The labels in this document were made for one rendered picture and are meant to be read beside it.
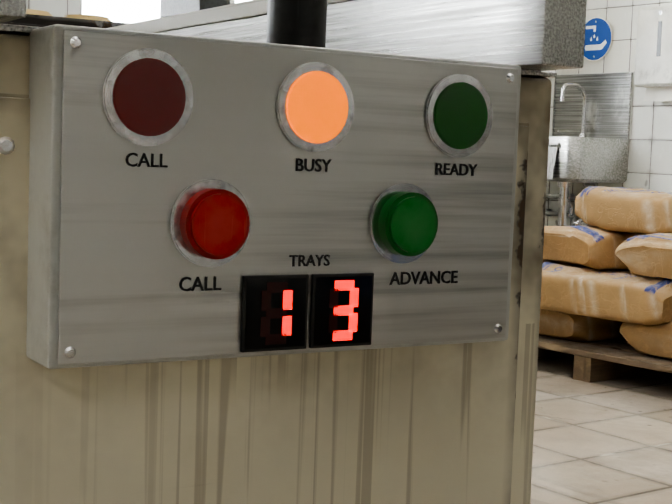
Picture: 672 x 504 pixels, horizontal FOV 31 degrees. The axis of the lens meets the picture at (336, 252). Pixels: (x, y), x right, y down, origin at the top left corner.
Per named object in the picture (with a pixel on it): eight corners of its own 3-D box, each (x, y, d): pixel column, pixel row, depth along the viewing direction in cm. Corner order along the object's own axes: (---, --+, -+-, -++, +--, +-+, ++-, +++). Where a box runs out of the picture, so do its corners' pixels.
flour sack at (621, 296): (504, 305, 462) (506, 260, 460) (573, 299, 489) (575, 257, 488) (666, 331, 408) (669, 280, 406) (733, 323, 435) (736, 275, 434)
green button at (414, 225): (367, 254, 57) (370, 190, 57) (419, 253, 59) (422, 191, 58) (386, 257, 56) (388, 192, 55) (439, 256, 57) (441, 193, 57)
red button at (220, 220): (171, 256, 52) (173, 186, 52) (234, 256, 53) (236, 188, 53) (186, 260, 50) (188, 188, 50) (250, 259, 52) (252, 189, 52)
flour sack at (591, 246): (585, 273, 444) (587, 227, 442) (503, 262, 477) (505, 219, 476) (705, 267, 487) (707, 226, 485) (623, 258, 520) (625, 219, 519)
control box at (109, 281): (23, 357, 52) (28, 28, 51) (470, 331, 64) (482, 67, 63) (50, 372, 49) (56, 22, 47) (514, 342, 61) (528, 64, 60)
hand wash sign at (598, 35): (612, 60, 553) (614, 15, 552) (610, 60, 553) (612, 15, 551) (578, 62, 570) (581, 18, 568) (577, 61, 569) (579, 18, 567)
